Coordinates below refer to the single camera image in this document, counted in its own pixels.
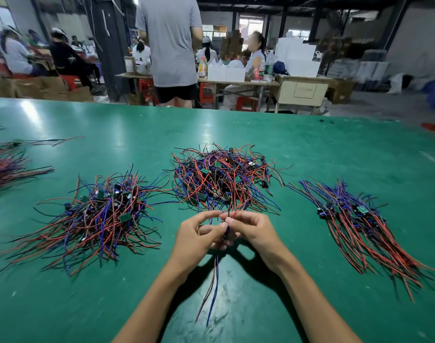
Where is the long wooden work table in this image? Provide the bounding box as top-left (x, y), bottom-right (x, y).
top-left (117, 71), bottom-right (333, 111)

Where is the stack of white boxes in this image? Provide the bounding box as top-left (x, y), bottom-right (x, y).
top-left (275, 37), bottom-right (322, 78)

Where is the person's left hand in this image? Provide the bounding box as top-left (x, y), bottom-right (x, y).
top-left (166, 210), bottom-right (233, 279)

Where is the red plastic stool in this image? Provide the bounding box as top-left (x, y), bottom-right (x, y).
top-left (235, 96), bottom-right (260, 112)
top-left (137, 77), bottom-right (157, 106)
top-left (60, 74), bottom-right (83, 91)
top-left (199, 82), bottom-right (216, 106)

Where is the brown cardboard box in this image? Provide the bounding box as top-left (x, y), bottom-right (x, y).
top-left (327, 78), bottom-right (356, 104)

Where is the person's left forearm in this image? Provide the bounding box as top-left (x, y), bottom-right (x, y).
top-left (112, 266), bottom-right (197, 343)

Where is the cream cabinet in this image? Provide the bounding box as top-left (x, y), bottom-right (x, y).
top-left (275, 76), bottom-right (333, 113)

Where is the pile of wires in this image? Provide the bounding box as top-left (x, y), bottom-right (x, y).
top-left (169, 144), bottom-right (286, 213)

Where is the dark pillar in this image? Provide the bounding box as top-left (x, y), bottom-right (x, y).
top-left (82, 0), bottom-right (136, 101)

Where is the row of white containers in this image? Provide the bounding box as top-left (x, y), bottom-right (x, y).
top-left (207, 59), bottom-right (247, 82)

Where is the small bunch of set-aside wires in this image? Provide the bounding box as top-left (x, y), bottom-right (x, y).
top-left (289, 178), bottom-right (435, 303)

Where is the row of cardboard boxes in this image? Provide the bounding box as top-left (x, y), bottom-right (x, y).
top-left (0, 75), bottom-right (96, 103)

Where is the person's right hand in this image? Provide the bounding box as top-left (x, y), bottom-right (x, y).
top-left (223, 210), bottom-right (298, 276)

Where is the person's right forearm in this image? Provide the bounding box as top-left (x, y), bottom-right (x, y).
top-left (271, 259), bottom-right (363, 343)

